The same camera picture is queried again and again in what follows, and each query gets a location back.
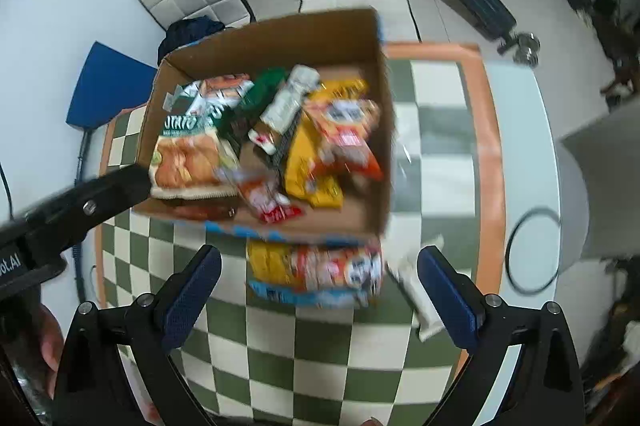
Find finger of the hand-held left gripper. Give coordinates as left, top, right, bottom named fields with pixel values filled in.
left=25, top=166, right=153, bottom=258

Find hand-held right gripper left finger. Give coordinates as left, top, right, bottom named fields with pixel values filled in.
left=52, top=244, right=223, bottom=426

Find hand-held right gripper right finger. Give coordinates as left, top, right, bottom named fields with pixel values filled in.
left=416, top=245, right=585, bottom=426

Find white snack packet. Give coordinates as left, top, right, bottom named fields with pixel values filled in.
left=386, top=248, right=447, bottom=342

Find small yellow snack packet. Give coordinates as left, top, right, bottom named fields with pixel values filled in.
left=247, top=240, right=300, bottom=288

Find light blue snack packet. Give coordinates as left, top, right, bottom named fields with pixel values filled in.
left=248, top=279, right=363, bottom=309

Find dark red packet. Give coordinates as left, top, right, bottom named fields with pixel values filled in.
left=170, top=200, right=240, bottom=221

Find potato chips bag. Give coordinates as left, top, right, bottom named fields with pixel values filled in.
left=150, top=66, right=288, bottom=202

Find red white cartoon packet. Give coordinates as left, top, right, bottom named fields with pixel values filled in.
left=292, top=242, right=385, bottom=307

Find red cartoon snack packet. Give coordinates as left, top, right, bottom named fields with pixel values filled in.
left=234, top=175, right=307, bottom=225

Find large yellow snack packet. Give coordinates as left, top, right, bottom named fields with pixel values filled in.
left=284, top=79, right=372, bottom=210

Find black snack packet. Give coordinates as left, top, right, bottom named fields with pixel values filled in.
left=269, top=123, right=298, bottom=173

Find red white pouch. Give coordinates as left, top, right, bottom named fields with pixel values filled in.
left=304, top=99, right=385, bottom=180

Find silver foil packet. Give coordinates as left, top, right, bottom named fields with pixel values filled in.
left=249, top=65, right=322, bottom=155

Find cardboard box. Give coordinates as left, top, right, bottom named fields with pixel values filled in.
left=134, top=8, right=396, bottom=247

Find person's left hand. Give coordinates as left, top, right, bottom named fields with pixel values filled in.
left=39, top=305, right=67, bottom=402

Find blue wedge cushion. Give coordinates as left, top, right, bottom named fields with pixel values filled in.
left=66, top=40, right=159, bottom=132

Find green white checkered tablecloth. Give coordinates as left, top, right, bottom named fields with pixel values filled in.
left=95, top=42, right=506, bottom=422

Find dark cloth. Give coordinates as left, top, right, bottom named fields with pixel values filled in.
left=159, top=17, right=226, bottom=64

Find chrome dumbbell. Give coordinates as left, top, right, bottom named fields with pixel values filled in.
left=497, top=32, right=542, bottom=67

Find black exercise equipment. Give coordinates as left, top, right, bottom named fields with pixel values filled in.
left=590, top=0, right=640, bottom=107

